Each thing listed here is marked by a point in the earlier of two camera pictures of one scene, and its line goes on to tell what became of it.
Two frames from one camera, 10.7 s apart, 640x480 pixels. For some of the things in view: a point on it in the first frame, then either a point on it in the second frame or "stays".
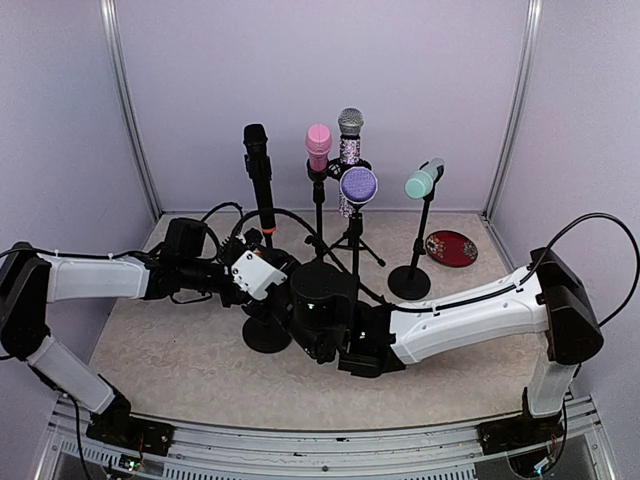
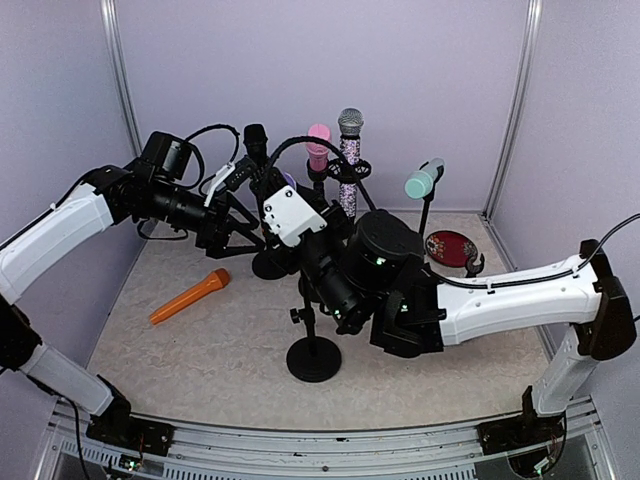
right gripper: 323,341 -> 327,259
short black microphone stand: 264,331 -> 313,358
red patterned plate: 451,248 stays
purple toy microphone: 358,185 -> 290,180
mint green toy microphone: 419,183 stays
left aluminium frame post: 108,12 stays
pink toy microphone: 318,145 stays
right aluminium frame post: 529,55 stays
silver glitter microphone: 350,125 stays
